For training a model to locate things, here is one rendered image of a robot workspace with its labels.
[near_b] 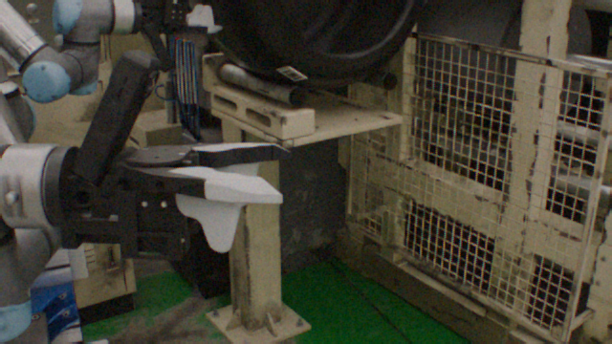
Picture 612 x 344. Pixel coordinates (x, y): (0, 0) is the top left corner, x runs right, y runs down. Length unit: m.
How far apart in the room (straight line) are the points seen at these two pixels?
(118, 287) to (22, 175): 1.69
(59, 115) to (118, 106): 1.43
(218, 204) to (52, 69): 0.71
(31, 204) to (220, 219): 0.17
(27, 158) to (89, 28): 0.72
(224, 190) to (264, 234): 1.49
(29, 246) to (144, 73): 0.24
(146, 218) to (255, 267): 1.47
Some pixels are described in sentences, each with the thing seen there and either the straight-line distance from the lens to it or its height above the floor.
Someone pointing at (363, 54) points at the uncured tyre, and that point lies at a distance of 1.47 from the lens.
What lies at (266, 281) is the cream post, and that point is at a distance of 2.02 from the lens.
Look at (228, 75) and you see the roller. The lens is 1.62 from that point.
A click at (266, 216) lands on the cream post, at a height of 0.43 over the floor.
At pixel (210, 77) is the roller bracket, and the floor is 0.89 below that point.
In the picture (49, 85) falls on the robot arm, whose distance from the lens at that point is 1.12.
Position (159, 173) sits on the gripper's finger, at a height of 1.08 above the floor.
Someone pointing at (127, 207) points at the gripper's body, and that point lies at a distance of 0.50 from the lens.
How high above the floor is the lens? 1.24
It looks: 21 degrees down
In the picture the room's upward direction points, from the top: straight up
